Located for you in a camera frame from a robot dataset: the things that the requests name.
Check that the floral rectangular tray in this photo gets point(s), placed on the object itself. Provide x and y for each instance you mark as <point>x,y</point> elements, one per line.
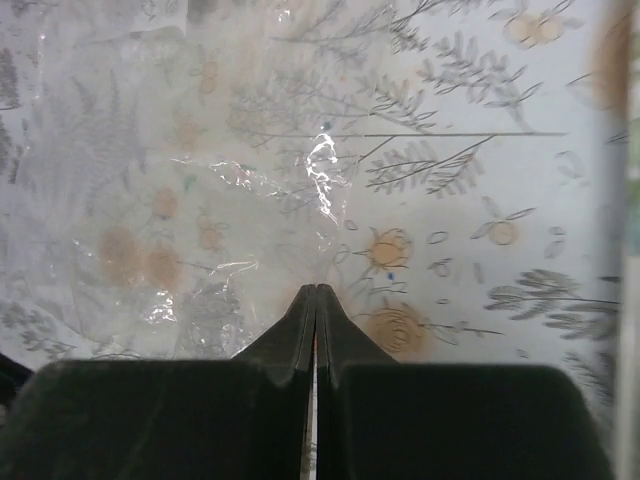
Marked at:
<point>616,68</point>

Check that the clear zip top bag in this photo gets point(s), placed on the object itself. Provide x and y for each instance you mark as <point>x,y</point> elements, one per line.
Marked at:
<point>186,169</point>

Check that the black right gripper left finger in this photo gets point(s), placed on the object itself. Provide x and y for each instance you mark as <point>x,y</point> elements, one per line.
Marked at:
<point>243,418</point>

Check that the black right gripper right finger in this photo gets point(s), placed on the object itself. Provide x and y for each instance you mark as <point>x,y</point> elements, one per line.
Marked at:
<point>382,419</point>

